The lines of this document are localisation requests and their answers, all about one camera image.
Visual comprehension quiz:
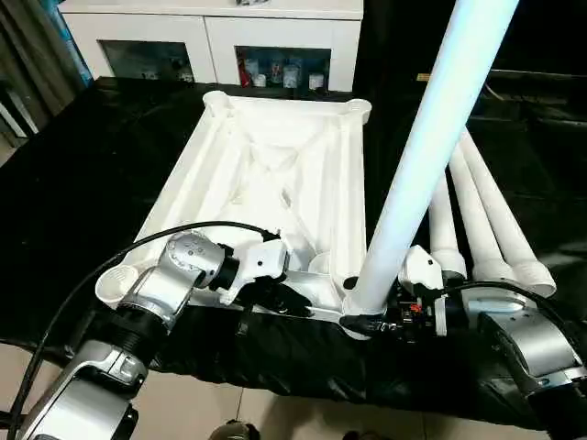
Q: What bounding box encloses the white plastic table leg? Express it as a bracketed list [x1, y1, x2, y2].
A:
[343, 0, 522, 323]
[428, 173, 468, 281]
[460, 127, 559, 297]
[447, 137, 517, 281]

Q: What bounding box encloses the white plastic table top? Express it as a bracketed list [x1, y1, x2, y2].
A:
[94, 90, 391, 341]

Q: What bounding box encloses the dark robot waist part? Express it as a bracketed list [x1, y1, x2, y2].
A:
[212, 421, 263, 440]

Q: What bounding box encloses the black mat cover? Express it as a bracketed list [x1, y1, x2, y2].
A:
[0, 75, 587, 432]

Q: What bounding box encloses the white glass door cabinet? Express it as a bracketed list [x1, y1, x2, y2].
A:
[59, 0, 366, 93]

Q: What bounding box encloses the grey curtain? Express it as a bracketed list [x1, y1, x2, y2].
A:
[0, 0, 98, 155]

